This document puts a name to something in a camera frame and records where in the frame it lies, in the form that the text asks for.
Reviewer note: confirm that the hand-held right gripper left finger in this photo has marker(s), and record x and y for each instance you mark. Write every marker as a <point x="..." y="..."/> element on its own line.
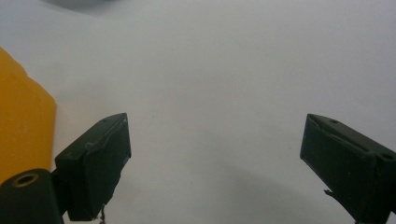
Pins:
<point x="93" y="168"/>

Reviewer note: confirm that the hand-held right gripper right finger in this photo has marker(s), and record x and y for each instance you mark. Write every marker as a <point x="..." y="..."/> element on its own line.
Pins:
<point x="348" y="161"/>

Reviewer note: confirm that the yellow flat object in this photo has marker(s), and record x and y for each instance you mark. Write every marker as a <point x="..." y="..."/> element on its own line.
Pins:
<point x="21" y="124"/>

